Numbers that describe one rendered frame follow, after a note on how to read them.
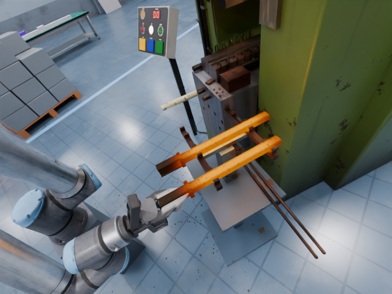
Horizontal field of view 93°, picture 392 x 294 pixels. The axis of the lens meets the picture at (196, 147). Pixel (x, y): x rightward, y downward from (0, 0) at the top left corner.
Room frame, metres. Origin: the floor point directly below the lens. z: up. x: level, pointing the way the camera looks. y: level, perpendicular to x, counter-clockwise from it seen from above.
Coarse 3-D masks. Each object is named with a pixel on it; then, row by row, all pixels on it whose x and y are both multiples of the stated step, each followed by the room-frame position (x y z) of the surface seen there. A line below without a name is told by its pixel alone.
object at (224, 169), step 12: (264, 144) 0.36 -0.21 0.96; (276, 144) 0.35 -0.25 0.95; (240, 156) 0.34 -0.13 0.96; (252, 156) 0.33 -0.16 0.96; (216, 168) 0.33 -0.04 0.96; (228, 168) 0.32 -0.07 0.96; (192, 180) 0.32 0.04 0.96; (204, 180) 0.30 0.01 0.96; (180, 192) 0.29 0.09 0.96; (192, 192) 0.28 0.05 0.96
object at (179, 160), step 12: (252, 120) 0.48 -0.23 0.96; (264, 120) 0.47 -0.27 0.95; (228, 132) 0.46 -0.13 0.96; (240, 132) 0.45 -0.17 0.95; (204, 144) 0.44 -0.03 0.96; (216, 144) 0.43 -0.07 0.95; (180, 156) 0.42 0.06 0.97; (192, 156) 0.41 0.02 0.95; (156, 168) 0.40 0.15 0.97; (168, 168) 0.40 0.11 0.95
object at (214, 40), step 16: (208, 0) 1.21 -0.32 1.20; (256, 0) 1.18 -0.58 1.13; (208, 16) 1.21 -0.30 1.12; (224, 16) 1.15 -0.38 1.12; (240, 16) 1.17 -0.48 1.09; (256, 16) 1.18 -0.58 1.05; (208, 32) 1.25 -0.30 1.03; (224, 32) 1.15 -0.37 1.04; (240, 32) 1.17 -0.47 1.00; (256, 32) 1.18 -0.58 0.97
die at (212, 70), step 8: (248, 40) 1.06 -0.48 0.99; (256, 40) 1.01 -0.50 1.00; (224, 48) 1.08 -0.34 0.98; (232, 48) 1.03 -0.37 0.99; (248, 48) 0.95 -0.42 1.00; (256, 48) 0.93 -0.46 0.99; (208, 56) 1.05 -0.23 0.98; (216, 56) 1.00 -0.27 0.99; (232, 56) 0.93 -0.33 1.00; (240, 56) 0.91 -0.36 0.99; (248, 56) 0.89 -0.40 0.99; (256, 56) 0.90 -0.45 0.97; (208, 64) 0.95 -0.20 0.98; (216, 64) 0.91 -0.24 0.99; (224, 64) 0.88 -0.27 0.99; (232, 64) 0.88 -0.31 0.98; (256, 64) 0.90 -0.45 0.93; (208, 72) 0.97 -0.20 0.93; (216, 72) 0.87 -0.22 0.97; (216, 80) 0.88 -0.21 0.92
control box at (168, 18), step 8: (144, 8) 1.57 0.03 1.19; (152, 8) 1.49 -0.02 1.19; (160, 8) 1.42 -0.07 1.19; (168, 8) 1.36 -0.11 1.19; (152, 16) 1.47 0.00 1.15; (160, 16) 1.40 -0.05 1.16; (168, 16) 1.34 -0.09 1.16; (176, 16) 1.37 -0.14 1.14; (144, 24) 1.54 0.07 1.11; (152, 24) 1.46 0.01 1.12; (160, 24) 1.39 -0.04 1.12; (168, 24) 1.33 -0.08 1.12; (176, 24) 1.37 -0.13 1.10; (144, 32) 1.52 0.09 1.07; (168, 32) 1.32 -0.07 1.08; (176, 32) 1.36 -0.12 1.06; (160, 40) 1.36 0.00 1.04; (168, 40) 1.31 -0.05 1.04; (176, 40) 1.35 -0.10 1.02; (168, 48) 1.30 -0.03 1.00; (160, 56) 1.33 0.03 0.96; (168, 56) 1.29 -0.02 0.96
